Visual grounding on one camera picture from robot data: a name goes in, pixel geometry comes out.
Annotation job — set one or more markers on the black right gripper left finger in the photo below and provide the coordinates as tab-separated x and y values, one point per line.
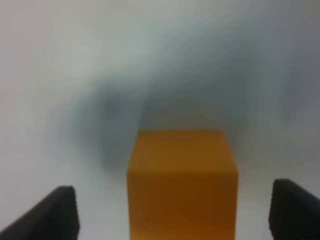
55	217

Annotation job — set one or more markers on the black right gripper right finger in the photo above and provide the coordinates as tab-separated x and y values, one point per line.
294	212

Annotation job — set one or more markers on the orange cube block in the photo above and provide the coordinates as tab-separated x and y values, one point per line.
182	185

